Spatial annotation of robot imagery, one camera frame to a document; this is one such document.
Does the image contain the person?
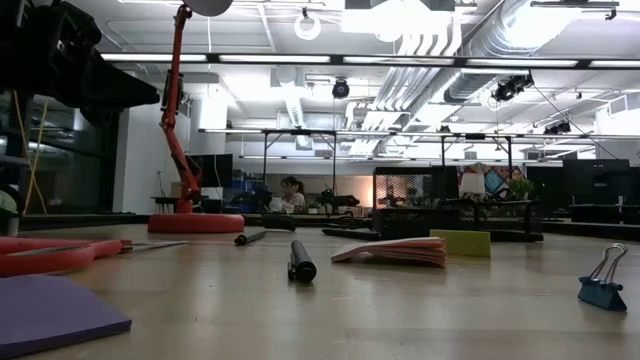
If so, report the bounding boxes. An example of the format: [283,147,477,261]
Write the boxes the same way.
[278,175,307,214]

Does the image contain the yellow cable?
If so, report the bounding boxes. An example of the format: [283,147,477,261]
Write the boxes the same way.
[12,89,50,216]

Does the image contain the blue binder clip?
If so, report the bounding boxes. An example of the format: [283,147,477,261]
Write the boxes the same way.
[577,242,630,313]

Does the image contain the black ceiling spotlights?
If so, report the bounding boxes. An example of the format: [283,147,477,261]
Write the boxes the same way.
[491,72,535,104]

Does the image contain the red desk lamp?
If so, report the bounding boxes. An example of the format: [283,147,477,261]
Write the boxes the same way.
[147,0,246,235]

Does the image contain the black background rig frame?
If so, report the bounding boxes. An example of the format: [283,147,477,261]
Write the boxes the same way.
[438,132,515,169]
[260,127,339,201]

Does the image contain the black wall screen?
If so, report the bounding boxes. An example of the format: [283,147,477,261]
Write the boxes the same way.
[185,153,234,189]

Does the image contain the black mesh desk organizer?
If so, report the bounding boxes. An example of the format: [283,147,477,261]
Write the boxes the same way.
[372,166,545,243]

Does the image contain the black pen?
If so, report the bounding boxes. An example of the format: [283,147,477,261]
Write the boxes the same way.
[321,227,382,242]
[286,239,318,285]
[233,229,268,247]

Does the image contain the green sticky note pad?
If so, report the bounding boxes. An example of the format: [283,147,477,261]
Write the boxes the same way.
[429,229,492,259]

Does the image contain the purple sticky note pad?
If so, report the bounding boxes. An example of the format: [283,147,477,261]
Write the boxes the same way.
[0,273,133,359]

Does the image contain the white ring light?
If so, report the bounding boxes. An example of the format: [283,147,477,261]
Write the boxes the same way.
[293,11,323,42]

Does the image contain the black overhead frame bar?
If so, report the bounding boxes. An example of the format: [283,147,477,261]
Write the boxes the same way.
[99,51,640,70]

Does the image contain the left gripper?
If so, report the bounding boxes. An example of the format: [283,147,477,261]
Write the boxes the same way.
[0,0,162,127]

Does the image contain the green potted plant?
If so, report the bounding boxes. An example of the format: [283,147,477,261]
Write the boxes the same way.
[507,177,535,202]

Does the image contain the red-handled scissors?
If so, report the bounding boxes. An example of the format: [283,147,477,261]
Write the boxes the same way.
[0,236,189,279]

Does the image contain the pink sticky note pad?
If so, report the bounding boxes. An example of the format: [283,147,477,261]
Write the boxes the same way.
[330,236,448,269]

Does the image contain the silver ventilation duct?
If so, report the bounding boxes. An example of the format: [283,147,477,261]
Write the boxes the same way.
[443,0,596,104]

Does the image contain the colourful wall artwork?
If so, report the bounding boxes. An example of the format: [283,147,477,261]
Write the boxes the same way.
[457,162,527,202]

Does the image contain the black aluminium table frame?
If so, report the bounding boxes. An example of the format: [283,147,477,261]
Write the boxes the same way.
[19,213,640,242]

